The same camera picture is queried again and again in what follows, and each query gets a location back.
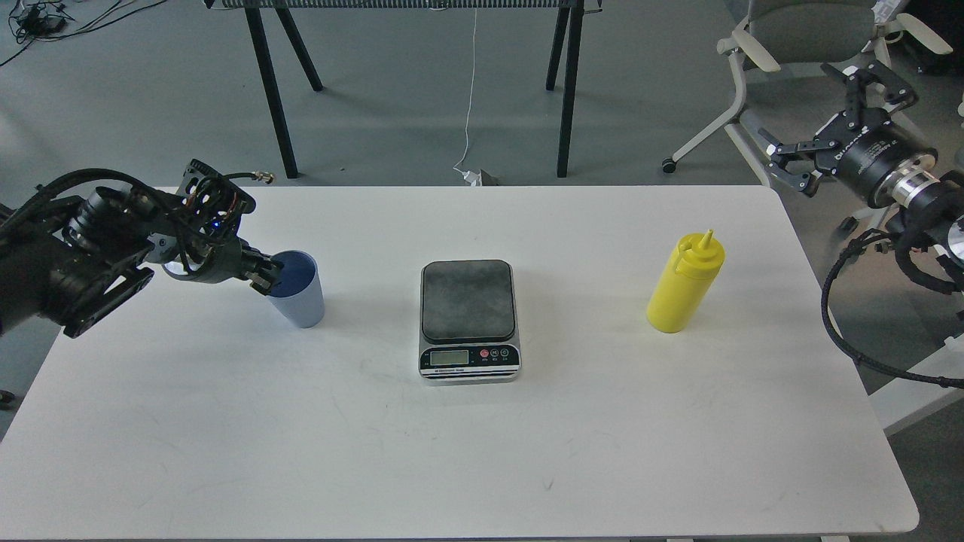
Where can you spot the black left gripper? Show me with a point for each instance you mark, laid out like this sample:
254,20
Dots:
205,246

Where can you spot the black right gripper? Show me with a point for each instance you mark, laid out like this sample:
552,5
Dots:
862,157

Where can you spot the blue plastic cup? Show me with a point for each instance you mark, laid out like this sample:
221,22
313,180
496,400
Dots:
297,293

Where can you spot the yellow squeeze bottle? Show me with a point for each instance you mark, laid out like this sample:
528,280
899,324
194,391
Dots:
693,265

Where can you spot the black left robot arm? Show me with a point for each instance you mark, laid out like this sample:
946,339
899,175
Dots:
88,241

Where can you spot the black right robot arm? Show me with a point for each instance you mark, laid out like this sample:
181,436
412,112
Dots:
924,237

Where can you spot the digital kitchen scale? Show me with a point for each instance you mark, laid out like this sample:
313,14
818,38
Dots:
468,327

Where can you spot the grey office chair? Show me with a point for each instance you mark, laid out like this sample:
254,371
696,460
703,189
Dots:
774,55

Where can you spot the black trestle table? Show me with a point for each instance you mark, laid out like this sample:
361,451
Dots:
416,65

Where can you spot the white side table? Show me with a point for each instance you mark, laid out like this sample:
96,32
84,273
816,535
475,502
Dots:
901,403

